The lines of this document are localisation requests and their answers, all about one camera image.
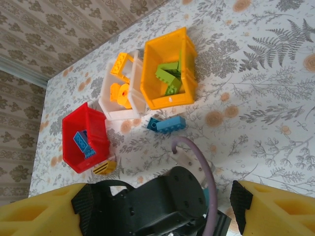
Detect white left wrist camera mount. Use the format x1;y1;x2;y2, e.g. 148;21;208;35
172;148;215;190

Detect dark blue lego brick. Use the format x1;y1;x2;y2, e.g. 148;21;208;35
147;117;160;131

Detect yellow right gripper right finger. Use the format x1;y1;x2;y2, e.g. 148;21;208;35
229;180;315;236

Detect orange plastic bin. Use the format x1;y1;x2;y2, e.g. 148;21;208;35
139;27;199;111

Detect yellow lego window frame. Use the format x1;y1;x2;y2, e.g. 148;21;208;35
110;52;135;80

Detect red plastic bin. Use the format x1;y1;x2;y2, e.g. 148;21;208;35
62;102;110;174

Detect clear plastic bin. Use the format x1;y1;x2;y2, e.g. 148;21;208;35
98;50;146;121

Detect orange round lego piece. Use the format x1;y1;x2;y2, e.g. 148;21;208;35
109;82;131;110

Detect long light blue lego brick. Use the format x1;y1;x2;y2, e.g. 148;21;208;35
72;130;92;151

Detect aluminium corner post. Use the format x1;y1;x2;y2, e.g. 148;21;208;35
0;55;50;89

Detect yellow black striped lego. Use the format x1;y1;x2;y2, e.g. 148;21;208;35
93;160;117;176

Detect green lego brick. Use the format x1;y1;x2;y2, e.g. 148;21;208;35
155;61;180;82
164;76;184;97

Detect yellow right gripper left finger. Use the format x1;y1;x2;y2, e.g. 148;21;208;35
0;182;95;236

